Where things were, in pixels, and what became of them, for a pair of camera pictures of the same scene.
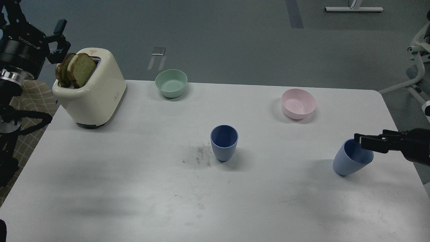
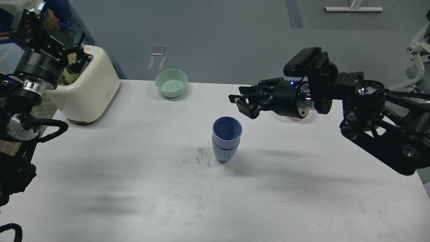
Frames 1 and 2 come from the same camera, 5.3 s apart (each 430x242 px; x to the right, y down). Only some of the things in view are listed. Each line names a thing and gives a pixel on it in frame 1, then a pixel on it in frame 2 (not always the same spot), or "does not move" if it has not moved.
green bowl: (170, 82) does not move
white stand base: (353, 9) does not move
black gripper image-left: (24, 47) → (45, 57)
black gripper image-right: (415, 145) → (292, 98)
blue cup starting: (350, 157) → (226, 131)
